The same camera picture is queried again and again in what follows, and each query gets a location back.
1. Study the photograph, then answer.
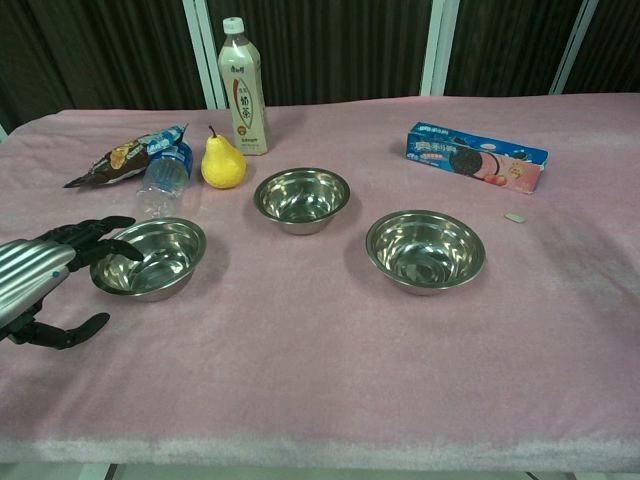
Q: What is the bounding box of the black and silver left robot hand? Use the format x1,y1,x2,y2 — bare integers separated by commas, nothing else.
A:
0,215,145,352

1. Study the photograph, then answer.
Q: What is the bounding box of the stainless steel bowl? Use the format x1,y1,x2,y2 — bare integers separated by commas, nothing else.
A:
365,210,488,297
89,216,208,303
252,167,352,236

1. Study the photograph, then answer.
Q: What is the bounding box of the brown and blue snack bag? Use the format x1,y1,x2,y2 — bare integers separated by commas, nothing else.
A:
63,123,190,190

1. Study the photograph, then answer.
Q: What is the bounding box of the clear water bottle blue label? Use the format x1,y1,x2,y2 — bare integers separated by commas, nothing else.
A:
135,142,196,219

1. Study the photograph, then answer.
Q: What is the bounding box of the dark ribbed partition panel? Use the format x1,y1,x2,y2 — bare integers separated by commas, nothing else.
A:
444,0,585,97
206,0,434,108
0,0,207,135
564,0,640,94

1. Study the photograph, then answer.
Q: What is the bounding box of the milk tea bottle white cap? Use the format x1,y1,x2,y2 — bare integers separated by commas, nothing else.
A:
217,17,270,157

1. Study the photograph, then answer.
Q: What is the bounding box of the pink table cloth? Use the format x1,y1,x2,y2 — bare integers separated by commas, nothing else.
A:
0,91,640,467

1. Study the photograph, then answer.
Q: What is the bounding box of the blue and pink cookie box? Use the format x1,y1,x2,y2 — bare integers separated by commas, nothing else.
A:
405,121,550,197

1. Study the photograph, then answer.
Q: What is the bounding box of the white partition frame post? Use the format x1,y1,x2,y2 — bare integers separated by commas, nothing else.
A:
551,0,600,95
181,0,227,110
419,0,459,97

